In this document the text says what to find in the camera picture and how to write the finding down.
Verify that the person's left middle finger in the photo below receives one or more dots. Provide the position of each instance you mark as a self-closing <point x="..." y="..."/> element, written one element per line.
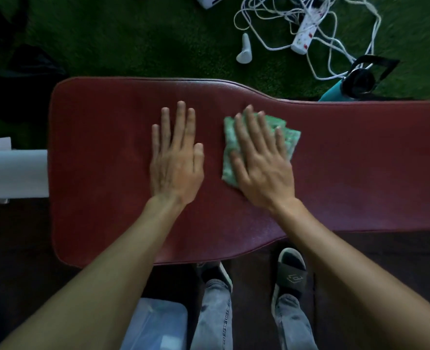
<point x="178" y="125"/>

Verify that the person's right little finger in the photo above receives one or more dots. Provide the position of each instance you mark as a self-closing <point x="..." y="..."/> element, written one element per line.
<point x="281" y="143"/>

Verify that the person's left leg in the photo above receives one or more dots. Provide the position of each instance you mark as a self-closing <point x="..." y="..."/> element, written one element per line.
<point x="213" y="317"/>

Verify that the black right slide sandal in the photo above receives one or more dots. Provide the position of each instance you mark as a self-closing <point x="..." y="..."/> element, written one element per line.
<point x="290" y="275"/>

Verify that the person's left thumb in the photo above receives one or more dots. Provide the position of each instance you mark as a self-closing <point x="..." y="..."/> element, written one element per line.
<point x="199" y="160"/>

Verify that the clear plastic storage box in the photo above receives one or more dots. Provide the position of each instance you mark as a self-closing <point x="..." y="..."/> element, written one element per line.
<point x="156" y="324"/>

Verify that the white power strip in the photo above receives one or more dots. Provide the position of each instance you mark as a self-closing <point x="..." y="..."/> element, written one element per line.
<point x="306" y="30"/>

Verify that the black bag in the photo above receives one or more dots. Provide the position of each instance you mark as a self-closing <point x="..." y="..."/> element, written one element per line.
<point x="22" y="83"/>

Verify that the person's right thumb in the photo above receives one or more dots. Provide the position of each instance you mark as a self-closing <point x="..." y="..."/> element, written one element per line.
<point x="237" y="167"/>

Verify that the person's right hand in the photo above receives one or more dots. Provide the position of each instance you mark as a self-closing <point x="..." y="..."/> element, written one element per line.
<point x="262" y="167"/>

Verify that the white handheld controller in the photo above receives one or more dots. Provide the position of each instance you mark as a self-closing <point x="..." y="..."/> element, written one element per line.
<point x="245" y="50"/>

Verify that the white box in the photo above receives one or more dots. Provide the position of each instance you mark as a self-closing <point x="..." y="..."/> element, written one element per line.
<point x="209" y="0"/>

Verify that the person's right leg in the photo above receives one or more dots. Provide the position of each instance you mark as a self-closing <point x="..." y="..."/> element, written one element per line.
<point x="295" y="324"/>

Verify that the maroon padded bench cushion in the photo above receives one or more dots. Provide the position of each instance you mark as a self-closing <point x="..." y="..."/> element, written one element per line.
<point x="346" y="171"/>

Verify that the green patterned cleaning cloth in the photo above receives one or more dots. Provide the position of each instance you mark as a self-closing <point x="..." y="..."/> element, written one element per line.
<point x="291" y="138"/>

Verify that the person's right middle finger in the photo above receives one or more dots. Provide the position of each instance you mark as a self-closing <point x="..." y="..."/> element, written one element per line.
<point x="255" y="129"/>

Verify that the person's right forearm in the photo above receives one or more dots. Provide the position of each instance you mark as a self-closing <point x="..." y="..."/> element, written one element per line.
<point x="357" y="277"/>

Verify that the person's left hand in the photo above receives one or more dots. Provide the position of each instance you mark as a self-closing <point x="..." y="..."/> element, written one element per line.
<point x="175" y="167"/>

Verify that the person's left little finger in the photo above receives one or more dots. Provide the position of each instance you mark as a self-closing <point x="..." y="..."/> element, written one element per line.
<point x="155" y="140"/>

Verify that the teal water bottle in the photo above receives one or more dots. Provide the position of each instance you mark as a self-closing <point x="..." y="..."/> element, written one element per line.
<point x="333" y="92"/>

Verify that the person's leg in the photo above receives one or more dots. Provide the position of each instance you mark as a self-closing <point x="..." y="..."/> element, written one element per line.
<point x="295" y="324"/>
<point x="213" y="317"/>

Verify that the white paper roll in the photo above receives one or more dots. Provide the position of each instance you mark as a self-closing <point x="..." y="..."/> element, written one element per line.
<point x="14" y="173"/>

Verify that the person's left forearm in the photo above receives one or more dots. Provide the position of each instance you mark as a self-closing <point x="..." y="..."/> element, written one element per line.
<point x="102" y="277"/>

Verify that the black left slide sandal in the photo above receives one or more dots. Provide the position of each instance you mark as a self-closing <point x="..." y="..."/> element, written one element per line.
<point x="215" y="273"/>

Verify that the black slide sandal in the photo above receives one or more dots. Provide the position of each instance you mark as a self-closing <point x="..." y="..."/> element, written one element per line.
<point x="215" y="273"/>
<point x="290" y="275"/>

